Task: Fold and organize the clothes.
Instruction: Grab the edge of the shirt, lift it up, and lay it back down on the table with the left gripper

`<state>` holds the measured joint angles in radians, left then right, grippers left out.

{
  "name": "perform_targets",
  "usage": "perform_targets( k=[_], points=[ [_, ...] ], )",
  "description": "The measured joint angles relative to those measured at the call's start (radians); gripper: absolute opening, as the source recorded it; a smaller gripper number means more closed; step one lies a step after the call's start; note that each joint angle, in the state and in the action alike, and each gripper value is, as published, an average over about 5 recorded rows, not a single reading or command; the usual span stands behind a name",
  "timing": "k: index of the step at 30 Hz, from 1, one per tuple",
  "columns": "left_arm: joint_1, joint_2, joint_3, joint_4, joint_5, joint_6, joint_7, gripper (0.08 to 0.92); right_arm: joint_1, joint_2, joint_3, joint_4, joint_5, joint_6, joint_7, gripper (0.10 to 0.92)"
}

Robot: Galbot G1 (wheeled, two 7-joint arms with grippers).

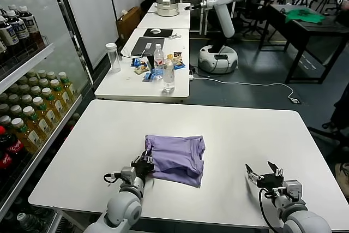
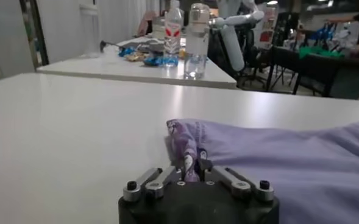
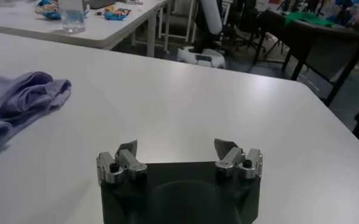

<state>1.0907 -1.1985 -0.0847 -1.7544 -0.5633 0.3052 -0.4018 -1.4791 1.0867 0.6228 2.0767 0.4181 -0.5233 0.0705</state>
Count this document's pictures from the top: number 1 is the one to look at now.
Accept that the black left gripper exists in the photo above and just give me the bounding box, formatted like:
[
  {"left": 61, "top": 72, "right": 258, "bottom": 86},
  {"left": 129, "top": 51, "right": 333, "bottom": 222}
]
[{"left": 131, "top": 147, "right": 155, "bottom": 178}]

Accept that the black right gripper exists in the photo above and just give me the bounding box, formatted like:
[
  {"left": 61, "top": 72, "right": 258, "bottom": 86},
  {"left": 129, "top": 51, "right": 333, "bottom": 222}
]
[{"left": 245, "top": 161, "right": 284, "bottom": 190}]

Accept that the purple t-shirt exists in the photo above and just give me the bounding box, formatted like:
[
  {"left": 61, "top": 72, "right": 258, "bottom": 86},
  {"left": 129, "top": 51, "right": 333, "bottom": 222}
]
[{"left": 144, "top": 134, "right": 206, "bottom": 189}]

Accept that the person in black clothes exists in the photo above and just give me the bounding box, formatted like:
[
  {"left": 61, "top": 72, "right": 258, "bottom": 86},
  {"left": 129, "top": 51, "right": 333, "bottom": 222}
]
[{"left": 321, "top": 101, "right": 349, "bottom": 133}]

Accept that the white desk with snacks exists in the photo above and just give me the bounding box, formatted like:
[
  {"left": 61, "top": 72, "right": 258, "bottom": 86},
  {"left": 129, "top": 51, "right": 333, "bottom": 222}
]
[{"left": 94, "top": 27, "right": 190, "bottom": 105}]

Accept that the tan shoe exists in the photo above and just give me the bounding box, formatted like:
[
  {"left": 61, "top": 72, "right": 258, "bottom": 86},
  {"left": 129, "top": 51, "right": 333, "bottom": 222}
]
[{"left": 334, "top": 162, "right": 349, "bottom": 187}]

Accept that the clear plastic water bottle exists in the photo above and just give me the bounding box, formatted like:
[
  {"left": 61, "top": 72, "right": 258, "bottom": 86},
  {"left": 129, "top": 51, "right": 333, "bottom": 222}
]
[{"left": 162, "top": 58, "right": 176, "bottom": 94}]

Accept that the water bottle red label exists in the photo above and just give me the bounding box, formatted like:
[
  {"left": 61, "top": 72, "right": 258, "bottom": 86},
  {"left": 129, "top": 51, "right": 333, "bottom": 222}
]
[{"left": 153, "top": 43, "right": 165, "bottom": 77}]

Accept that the clear jar white lid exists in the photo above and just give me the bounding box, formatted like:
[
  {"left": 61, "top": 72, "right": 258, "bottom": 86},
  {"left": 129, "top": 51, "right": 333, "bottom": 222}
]
[{"left": 105, "top": 43, "right": 122, "bottom": 73}]

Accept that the dark grey laptop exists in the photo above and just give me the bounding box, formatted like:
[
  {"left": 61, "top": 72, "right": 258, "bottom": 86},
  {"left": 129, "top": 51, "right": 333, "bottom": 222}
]
[{"left": 131, "top": 37, "right": 166, "bottom": 57}]

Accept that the black mouse pad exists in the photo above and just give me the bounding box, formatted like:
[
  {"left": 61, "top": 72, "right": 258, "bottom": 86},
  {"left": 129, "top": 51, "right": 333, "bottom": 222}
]
[{"left": 143, "top": 28, "right": 173, "bottom": 38}]

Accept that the cola bottle red label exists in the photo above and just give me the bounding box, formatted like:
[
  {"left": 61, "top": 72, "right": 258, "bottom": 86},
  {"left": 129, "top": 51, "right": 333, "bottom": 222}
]
[
  {"left": 0, "top": 126, "right": 26, "bottom": 163},
  {"left": 0, "top": 151, "right": 14, "bottom": 181}
]

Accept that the brown cardboard box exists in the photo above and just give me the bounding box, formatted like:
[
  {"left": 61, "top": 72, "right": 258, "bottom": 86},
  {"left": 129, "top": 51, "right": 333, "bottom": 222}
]
[{"left": 116, "top": 6, "right": 143, "bottom": 44}]

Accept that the water bottle green label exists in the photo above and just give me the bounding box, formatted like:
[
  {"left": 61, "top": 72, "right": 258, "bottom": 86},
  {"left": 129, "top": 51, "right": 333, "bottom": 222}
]
[{"left": 16, "top": 212, "right": 44, "bottom": 233}]

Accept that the white desk with steamer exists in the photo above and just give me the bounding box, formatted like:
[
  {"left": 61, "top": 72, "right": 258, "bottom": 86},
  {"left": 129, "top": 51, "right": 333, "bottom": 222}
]
[{"left": 137, "top": 2, "right": 191, "bottom": 29}]

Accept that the glass door beverage cooler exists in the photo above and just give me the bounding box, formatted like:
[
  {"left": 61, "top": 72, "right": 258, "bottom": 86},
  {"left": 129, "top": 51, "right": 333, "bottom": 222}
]
[{"left": 0, "top": 0, "right": 94, "bottom": 233}]

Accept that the steel steamer pot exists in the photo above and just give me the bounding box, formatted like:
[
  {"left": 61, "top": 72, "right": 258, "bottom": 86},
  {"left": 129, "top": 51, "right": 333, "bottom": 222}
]
[{"left": 155, "top": 0, "right": 180, "bottom": 17}]

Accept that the white humanoid wheeled robot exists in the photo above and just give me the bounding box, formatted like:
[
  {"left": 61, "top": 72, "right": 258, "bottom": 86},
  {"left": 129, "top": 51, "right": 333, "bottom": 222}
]
[{"left": 184, "top": 0, "right": 249, "bottom": 75}]

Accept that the green cloth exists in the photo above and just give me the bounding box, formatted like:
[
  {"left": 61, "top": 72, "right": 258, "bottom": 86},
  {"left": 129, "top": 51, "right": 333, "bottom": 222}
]
[{"left": 285, "top": 8, "right": 327, "bottom": 24}]

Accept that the black metal table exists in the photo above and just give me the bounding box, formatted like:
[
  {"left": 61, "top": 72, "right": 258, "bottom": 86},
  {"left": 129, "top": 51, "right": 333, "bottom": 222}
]
[{"left": 260, "top": 3, "right": 349, "bottom": 84}]

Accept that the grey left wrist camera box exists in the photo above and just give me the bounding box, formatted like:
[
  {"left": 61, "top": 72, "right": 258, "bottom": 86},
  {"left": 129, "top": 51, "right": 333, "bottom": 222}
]
[{"left": 119, "top": 166, "right": 137, "bottom": 183}]

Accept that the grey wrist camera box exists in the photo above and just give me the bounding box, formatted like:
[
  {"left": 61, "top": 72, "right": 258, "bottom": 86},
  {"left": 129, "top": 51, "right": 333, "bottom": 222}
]
[
  {"left": 119, "top": 166, "right": 137, "bottom": 183},
  {"left": 282, "top": 180, "right": 303, "bottom": 202}
]

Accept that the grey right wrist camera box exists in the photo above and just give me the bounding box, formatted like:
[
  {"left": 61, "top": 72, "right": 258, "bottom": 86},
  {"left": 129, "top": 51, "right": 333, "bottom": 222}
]
[{"left": 282, "top": 180, "right": 303, "bottom": 202}]

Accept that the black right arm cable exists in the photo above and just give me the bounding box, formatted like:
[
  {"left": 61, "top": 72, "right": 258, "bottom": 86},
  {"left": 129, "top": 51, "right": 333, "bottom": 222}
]
[{"left": 258, "top": 187, "right": 284, "bottom": 230}]

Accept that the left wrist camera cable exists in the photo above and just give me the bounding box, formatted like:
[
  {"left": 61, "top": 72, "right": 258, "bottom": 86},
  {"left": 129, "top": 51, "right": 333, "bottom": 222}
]
[{"left": 103, "top": 172, "right": 122, "bottom": 185}]

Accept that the white floor cable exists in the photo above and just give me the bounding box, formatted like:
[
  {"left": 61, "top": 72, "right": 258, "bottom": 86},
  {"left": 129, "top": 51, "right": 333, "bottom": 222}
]
[{"left": 190, "top": 76, "right": 296, "bottom": 100}]

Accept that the white charger cable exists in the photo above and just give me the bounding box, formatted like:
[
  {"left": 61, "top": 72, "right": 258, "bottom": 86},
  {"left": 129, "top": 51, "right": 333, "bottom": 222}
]
[{"left": 120, "top": 49, "right": 149, "bottom": 59}]

